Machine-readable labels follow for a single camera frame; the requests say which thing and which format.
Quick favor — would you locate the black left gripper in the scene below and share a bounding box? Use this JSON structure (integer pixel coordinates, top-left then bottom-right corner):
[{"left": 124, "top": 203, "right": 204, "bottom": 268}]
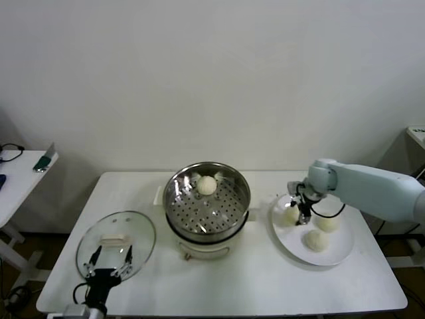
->
[{"left": 82, "top": 245, "right": 133, "bottom": 305}]

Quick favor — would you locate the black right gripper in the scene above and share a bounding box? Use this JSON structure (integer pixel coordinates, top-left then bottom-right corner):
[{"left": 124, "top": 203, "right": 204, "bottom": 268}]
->
[{"left": 288, "top": 183, "right": 325, "bottom": 227}]

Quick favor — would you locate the white steamed baozi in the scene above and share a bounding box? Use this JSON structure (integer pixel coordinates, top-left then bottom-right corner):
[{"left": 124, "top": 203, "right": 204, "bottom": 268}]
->
[
  {"left": 196, "top": 175, "right": 217, "bottom": 197},
  {"left": 314, "top": 214, "right": 340, "bottom": 233},
  {"left": 301, "top": 230, "right": 330, "bottom": 253},
  {"left": 280, "top": 205, "right": 301, "bottom": 228}
]

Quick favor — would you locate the glass lid with white handle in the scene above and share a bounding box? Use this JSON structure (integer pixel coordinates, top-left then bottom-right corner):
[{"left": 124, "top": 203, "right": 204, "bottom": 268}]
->
[{"left": 75, "top": 210, "right": 157, "bottom": 286}]

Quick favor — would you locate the stainless steel steamer basket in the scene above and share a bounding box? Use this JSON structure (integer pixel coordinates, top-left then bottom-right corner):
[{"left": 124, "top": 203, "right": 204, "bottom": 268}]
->
[{"left": 153, "top": 161, "right": 262, "bottom": 243}]

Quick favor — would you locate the white round plate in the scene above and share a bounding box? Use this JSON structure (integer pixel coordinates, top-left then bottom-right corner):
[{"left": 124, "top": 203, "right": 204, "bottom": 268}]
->
[{"left": 271, "top": 193, "right": 355, "bottom": 266}]

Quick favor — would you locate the white electric cooking pot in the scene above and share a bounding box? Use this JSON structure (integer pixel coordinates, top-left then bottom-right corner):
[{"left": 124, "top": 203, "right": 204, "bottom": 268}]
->
[{"left": 165, "top": 209, "right": 258, "bottom": 262}]

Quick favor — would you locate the white side table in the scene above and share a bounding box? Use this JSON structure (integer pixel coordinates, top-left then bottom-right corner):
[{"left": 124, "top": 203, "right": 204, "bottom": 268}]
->
[{"left": 0, "top": 150, "right": 60, "bottom": 293}]

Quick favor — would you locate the white cabinet stand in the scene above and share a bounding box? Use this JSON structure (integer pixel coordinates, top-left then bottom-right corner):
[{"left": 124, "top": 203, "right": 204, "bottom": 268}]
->
[{"left": 378, "top": 126, "right": 425, "bottom": 270}]

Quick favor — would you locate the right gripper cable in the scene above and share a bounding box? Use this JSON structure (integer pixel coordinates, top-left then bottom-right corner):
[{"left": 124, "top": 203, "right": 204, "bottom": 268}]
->
[{"left": 311, "top": 201, "right": 347, "bottom": 219}]

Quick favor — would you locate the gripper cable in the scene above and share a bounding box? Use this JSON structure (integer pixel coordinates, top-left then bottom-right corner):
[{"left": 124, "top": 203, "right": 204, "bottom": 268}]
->
[
  {"left": 311, "top": 201, "right": 347, "bottom": 219},
  {"left": 72, "top": 282, "right": 89, "bottom": 305}
]

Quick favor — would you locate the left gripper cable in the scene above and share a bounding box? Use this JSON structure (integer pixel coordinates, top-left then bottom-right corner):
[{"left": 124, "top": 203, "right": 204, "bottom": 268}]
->
[{"left": 72, "top": 282, "right": 89, "bottom": 305}]

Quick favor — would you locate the long black cable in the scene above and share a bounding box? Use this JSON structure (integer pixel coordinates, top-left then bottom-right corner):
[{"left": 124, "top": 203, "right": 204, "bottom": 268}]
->
[{"left": 376, "top": 217, "right": 425, "bottom": 236}]

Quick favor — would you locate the black floor cable bundle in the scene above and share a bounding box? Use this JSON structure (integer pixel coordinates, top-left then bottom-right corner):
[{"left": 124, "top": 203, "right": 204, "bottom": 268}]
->
[{"left": 1, "top": 285, "right": 33, "bottom": 313}]

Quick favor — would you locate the cleaver with green handle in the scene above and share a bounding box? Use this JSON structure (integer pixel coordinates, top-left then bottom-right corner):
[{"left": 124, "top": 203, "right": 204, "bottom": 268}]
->
[{"left": 32, "top": 143, "right": 56, "bottom": 173}]

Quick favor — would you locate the thin black cable with plug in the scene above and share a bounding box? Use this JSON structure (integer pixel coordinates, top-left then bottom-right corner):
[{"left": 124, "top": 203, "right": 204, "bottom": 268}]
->
[{"left": 0, "top": 143, "right": 26, "bottom": 163}]

